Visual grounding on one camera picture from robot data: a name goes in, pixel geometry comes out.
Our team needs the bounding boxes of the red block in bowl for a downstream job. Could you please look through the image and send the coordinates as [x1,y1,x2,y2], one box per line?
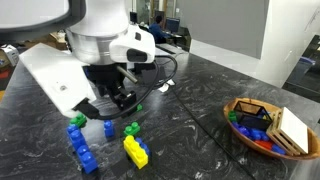
[255,140,273,150]

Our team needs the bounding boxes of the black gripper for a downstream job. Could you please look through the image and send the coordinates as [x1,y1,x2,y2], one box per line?
[84,63,137,110]

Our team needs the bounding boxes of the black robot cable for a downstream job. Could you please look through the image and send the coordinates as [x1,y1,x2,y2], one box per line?
[73,54,179,121]

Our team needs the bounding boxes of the blue block behind yellow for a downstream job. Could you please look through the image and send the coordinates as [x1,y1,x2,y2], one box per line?
[135,137,151,156]

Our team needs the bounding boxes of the small green block far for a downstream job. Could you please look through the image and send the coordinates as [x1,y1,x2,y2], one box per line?
[137,104,143,111]

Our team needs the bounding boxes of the wooden crate with white board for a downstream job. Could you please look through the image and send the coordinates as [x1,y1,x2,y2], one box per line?
[267,107,309,156]

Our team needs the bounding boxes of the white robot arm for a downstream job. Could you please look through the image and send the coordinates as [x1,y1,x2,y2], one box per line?
[0,0,155,114]

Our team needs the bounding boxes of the blue blocks in bowl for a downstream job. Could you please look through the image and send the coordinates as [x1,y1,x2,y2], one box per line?
[232,122,286,155]

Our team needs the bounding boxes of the person in blue shirt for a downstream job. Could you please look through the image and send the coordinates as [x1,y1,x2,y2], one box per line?
[149,16,170,44]

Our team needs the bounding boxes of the wooden oval bowl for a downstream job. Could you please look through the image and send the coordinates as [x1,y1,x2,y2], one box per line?
[223,98,320,160]

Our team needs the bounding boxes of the computer monitor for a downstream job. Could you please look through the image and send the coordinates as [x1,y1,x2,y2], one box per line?
[165,18,180,33]

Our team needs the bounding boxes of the green block in bowl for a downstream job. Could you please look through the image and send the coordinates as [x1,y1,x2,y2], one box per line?
[228,110,237,122]

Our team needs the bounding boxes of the small blue block middle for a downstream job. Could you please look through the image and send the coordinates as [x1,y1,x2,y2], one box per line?
[104,120,114,137]

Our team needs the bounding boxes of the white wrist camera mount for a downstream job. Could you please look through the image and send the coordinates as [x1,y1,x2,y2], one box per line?
[19,43,96,118]

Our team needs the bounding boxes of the white paper scrap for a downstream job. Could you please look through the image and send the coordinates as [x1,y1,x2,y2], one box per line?
[158,79,175,93]

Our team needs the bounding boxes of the long blue block left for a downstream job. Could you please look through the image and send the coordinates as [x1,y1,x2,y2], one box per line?
[66,124,98,174]

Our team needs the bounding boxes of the black wire basket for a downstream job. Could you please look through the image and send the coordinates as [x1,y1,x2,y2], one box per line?
[234,101,273,131]

